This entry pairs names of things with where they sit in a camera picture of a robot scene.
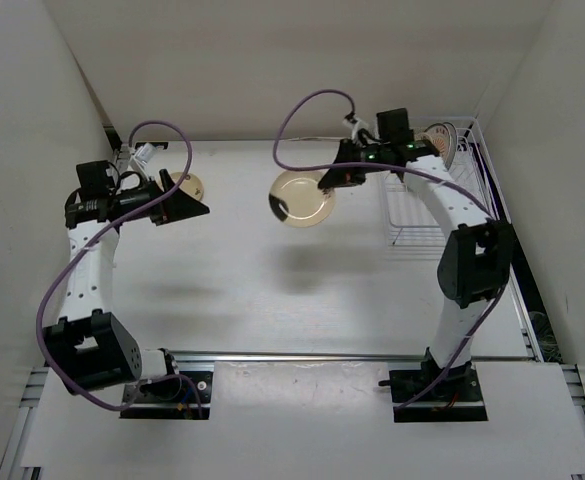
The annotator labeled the cream plate with dark print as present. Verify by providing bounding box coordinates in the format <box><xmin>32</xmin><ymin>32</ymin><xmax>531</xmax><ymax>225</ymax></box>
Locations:
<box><xmin>268</xmin><ymin>170</ymin><xmax>336</xmax><ymax>228</ymax></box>

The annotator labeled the white wire dish rack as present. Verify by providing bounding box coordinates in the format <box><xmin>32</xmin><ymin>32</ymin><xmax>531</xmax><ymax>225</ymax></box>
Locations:
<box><xmin>378</xmin><ymin>116</ymin><xmax>510</xmax><ymax>250</ymax></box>

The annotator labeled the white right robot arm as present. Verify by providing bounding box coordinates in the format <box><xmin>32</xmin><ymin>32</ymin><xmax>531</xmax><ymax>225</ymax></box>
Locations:
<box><xmin>318</xmin><ymin>108</ymin><xmax>514</xmax><ymax>400</ymax></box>

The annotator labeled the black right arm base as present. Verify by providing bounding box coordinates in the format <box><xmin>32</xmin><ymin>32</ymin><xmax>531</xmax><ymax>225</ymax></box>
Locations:
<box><xmin>378</xmin><ymin>351</ymin><xmax>488</xmax><ymax>423</ymax></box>

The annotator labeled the aluminium frame rail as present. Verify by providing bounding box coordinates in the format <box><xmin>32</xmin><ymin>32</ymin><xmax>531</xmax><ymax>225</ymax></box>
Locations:
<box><xmin>166</xmin><ymin>349</ymin><xmax>543</xmax><ymax>364</ymax></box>

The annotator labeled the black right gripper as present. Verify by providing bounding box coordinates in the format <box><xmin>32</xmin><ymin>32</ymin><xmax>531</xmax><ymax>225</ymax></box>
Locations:
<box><xmin>319</xmin><ymin>138</ymin><xmax>391</xmax><ymax>189</ymax></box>

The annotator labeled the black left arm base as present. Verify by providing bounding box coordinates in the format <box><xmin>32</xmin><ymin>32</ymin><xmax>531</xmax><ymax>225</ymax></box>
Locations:
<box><xmin>119</xmin><ymin>370</ymin><xmax>213</xmax><ymax>421</ymax></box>

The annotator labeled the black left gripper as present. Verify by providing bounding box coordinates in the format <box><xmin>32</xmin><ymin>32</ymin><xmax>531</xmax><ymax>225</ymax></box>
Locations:
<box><xmin>111</xmin><ymin>170</ymin><xmax>209</xmax><ymax>226</ymax></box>

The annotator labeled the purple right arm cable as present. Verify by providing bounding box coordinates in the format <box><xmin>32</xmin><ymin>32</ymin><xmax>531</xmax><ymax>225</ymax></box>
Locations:
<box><xmin>273</xmin><ymin>89</ymin><xmax>511</xmax><ymax>411</ymax></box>

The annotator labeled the cream plate with orange pattern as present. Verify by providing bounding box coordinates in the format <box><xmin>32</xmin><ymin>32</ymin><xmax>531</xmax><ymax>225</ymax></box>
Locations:
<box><xmin>415</xmin><ymin>122</ymin><xmax>449</xmax><ymax>164</ymax></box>

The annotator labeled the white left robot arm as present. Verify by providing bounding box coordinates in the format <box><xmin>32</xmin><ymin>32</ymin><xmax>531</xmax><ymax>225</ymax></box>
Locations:
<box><xmin>43</xmin><ymin>161</ymin><xmax>210</xmax><ymax>400</ymax></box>

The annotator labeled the black label sticker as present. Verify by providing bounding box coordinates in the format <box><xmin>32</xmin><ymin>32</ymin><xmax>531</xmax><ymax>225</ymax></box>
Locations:
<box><xmin>150</xmin><ymin>142</ymin><xmax>169</xmax><ymax>150</ymax></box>

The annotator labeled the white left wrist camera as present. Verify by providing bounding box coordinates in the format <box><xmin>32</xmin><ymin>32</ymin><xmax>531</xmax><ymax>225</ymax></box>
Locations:
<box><xmin>131</xmin><ymin>142</ymin><xmax>157</xmax><ymax>165</ymax></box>

